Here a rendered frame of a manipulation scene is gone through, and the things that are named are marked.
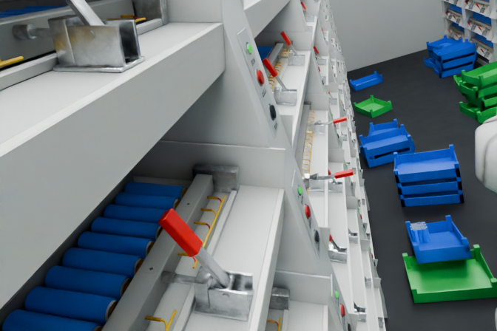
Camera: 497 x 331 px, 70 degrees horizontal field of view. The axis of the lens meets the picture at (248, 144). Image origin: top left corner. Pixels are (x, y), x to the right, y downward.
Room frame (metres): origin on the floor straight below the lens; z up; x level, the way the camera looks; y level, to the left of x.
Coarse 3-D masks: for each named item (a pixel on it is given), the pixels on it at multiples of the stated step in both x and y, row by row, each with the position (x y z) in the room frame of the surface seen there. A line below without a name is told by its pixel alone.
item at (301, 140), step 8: (304, 104) 1.01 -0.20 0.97; (304, 112) 0.95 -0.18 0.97; (304, 120) 0.89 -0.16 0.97; (304, 128) 0.84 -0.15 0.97; (304, 136) 0.80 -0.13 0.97; (312, 136) 0.82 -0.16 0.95; (304, 144) 0.76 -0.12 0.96; (296, 152) 0.72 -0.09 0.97; (296, 160) 0.69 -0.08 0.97; (304, 168) 0.67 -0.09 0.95
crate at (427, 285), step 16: (480, 256) 1.09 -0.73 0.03; (416, 272) 1.16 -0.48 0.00; (432, 272) 1.13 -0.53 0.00; (448, 272) 1.10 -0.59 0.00; (464, 272) 1.07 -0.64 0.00; (480, 272) 1.04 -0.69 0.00; (416, 288) 1.08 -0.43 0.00; (432, 288) 1.05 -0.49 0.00; (448, 288) 1.03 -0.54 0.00; (464, 288) 1.00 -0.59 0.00; (480, 288) 0.94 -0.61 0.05; (496, 288) 0.92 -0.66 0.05
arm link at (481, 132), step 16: (480, 128) 0.46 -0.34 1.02; (496, 128) 0.43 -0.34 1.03; (480, 144) 0.44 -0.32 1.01; (496, 144) 0.42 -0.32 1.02; (480, 160) 0.43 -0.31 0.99; (496, 160) 0.41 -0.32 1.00; (480, 176) 0.43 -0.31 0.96; (496, 176) 0.41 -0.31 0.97; (496, 192) 0.42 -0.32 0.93; (496, 320) 0.58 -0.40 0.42
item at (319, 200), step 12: (312, 96) 1.02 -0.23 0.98; (324, 96) 1.01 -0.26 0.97; (312, 108) 1.02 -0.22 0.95; (324, 108) 1.01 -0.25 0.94; (312, 120) 0.94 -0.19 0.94; (324, 120) 0.93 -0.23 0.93; (312, 144) 0.80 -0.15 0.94; (324, 144) 0.79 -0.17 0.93; (312, 156) 0.74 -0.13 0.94; (324, 156) 0.74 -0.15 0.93; (312, 168) 0.69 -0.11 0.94; (324, 168) 0.68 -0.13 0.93; (312, 192) 0.60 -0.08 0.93; (324, 192) 0.60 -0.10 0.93; (312, 204) 0.56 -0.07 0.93; (324, 204) 0.56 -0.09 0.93; (324, 216) 0.53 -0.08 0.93; (324, 228) 0.44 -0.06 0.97; (324, 240) 0.44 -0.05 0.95
